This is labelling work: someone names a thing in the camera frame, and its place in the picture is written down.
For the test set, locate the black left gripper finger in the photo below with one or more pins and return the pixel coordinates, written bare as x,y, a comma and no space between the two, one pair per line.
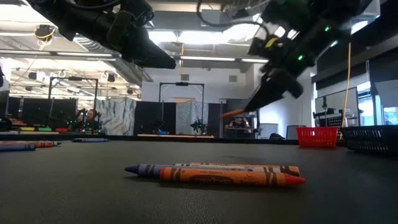
149,51

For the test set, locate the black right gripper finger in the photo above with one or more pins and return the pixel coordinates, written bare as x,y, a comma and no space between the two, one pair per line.
276,84

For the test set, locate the orange crayon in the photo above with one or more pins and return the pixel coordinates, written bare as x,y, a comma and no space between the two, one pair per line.
290,170
37,144
231,114
233,178

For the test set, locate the blue crayon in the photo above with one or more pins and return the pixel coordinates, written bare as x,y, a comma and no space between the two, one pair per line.
90,140
15,148
146,170

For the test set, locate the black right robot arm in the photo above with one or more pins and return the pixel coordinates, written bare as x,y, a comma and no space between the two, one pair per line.
339,15

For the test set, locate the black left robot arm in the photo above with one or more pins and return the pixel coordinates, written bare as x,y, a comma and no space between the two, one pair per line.
77,18

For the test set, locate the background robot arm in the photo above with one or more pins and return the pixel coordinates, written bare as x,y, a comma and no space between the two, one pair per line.
199,126

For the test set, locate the grey bin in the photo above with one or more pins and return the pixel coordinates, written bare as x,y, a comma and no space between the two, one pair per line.
269,130

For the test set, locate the grey chair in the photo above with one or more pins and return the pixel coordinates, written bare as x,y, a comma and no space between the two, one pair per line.
292,132

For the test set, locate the person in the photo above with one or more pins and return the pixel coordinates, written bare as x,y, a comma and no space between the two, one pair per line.
239,123
90,116

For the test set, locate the ceiling light strip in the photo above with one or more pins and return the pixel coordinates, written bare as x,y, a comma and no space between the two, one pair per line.
31,52
208,58

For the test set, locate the black partition panel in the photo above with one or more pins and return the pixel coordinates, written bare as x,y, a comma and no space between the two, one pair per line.
37,107
149,113

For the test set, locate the red plastic basket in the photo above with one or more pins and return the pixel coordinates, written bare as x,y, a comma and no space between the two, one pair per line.
317,137

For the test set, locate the grey ceiling box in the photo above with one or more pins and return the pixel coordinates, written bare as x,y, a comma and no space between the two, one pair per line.
213,17

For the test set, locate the blue patterned curtain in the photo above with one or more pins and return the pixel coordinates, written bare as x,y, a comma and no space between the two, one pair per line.
116,116

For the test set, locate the grey curtain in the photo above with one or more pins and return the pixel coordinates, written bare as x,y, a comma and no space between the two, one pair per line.
186,115

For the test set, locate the small blue bin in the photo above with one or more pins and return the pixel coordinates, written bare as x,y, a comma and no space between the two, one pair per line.
162,132

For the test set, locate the wooden background table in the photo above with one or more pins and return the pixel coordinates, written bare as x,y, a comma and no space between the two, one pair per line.
186,136

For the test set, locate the black plastic basket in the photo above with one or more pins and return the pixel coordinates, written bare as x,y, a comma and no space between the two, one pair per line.
370,140

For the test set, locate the small red bin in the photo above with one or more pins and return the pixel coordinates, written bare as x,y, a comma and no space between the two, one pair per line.
61,129

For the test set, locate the small green bin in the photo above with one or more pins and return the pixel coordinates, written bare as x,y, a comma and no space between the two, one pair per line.
45,128

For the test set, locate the small yellow bin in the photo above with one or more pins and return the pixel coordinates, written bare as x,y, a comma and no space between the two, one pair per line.
27,128

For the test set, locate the black table mat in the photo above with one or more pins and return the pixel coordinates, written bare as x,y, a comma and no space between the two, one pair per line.
93,193

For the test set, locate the grey wall vent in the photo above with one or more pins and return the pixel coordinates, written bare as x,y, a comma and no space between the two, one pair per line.
233,78
185,77

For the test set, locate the black gantry frame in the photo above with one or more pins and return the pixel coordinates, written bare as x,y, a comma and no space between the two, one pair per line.
182,83
74,78

